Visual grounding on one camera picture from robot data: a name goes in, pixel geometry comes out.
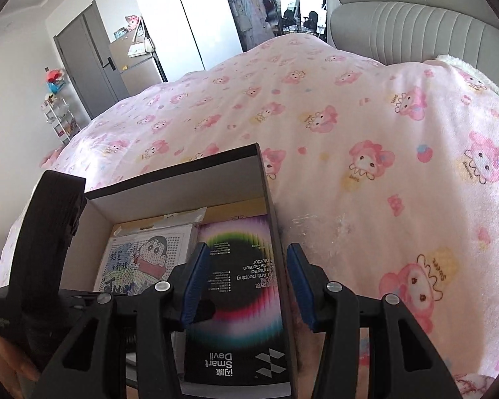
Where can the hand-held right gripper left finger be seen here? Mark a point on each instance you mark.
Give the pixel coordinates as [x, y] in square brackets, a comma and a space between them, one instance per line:
[193, 286]

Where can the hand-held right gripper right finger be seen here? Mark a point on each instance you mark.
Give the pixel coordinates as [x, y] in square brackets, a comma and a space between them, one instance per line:
[301, 291]

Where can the dark cardboard shoe box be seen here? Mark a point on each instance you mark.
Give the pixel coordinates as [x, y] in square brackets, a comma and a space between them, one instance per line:
[170, 199]

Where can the person's left hand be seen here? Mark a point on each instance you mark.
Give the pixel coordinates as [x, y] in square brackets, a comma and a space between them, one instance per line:
[6, 359]

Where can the black rainbow print flat box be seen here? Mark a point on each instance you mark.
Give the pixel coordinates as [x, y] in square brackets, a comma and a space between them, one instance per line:
[241, 266]

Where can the cartoon bead art kit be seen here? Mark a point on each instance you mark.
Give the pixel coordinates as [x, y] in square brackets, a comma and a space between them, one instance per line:
[149, 253]

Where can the clear plastic wrap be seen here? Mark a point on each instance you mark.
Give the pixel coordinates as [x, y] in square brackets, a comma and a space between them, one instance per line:
[316, 226]

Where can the clear packet with white card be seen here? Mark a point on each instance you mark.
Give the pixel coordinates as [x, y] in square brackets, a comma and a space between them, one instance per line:
[183, 217]

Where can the pink cartoon printed blanket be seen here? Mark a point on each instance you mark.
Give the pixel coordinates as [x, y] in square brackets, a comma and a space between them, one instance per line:
[316, 153]

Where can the red and blue plush toy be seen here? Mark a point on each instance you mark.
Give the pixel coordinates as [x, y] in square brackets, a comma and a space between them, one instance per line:
[55, 79]

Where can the grey door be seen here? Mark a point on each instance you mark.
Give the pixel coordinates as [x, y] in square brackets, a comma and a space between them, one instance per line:
[83, 58]

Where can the silver fridge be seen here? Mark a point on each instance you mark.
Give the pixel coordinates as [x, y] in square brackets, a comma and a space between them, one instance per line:
[137, 70]

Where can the white handbag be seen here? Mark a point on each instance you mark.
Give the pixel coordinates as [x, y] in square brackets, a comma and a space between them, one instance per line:
[148, 43]

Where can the pink plush toy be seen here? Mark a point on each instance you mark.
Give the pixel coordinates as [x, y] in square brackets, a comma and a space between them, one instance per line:
[133, 22]

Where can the white wardrobe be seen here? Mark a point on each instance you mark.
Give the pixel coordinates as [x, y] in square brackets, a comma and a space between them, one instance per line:
[170, 8]

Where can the grey padded headboard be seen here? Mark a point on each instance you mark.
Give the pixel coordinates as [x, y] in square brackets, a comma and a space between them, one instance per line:
[420, 29]

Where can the open closet with clothes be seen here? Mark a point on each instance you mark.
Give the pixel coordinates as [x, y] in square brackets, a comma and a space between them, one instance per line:
[253, 4]

